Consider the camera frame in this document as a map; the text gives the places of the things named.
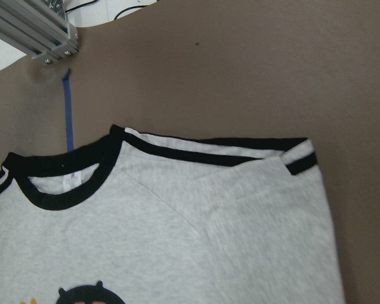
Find grey cartoon print t-shirt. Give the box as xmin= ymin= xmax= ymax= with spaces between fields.
xmin=0 ymin=126 xmax=345 ymax=303

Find aluminium frame post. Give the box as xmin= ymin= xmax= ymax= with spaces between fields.
xmin=0 ymin=0 xmax=79 ymax=67

